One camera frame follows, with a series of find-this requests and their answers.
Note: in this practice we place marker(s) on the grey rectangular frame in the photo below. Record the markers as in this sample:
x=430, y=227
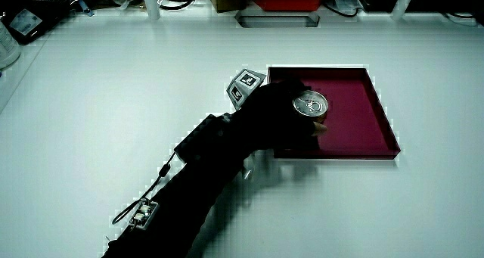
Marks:
x=239, y=19

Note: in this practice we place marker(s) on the person's right hand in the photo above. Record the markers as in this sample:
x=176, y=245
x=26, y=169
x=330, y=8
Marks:
x=270, y=118

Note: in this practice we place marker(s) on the white plastic container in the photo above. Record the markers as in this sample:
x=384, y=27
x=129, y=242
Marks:
x=7, y=46

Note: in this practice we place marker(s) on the small white circuit board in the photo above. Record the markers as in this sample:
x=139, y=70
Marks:
x=143, y=214

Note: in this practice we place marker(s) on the brown cardboard box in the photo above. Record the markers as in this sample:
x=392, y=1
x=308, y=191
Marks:
x=228, y=2

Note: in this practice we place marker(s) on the dark red square plate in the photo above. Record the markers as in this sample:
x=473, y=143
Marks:
x=355, y=118

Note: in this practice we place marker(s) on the white shelf post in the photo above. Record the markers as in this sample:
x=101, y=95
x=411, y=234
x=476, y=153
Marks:
x=152, y=6
x=401, y=6

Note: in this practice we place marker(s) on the black padded wrist tracker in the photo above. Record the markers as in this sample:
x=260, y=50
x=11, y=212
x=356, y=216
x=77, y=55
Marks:
x=202, y=138

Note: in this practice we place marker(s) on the black bag with white label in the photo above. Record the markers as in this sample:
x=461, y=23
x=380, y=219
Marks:
x=38, y=16

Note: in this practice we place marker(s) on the clear plastic bag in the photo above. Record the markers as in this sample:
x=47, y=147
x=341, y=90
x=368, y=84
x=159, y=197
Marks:
x=347, y=2

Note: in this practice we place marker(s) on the red storage box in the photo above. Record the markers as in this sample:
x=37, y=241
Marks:
x=287, y=3

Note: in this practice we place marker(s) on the silver-topped drink can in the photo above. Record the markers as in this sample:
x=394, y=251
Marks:
x=311, y=103

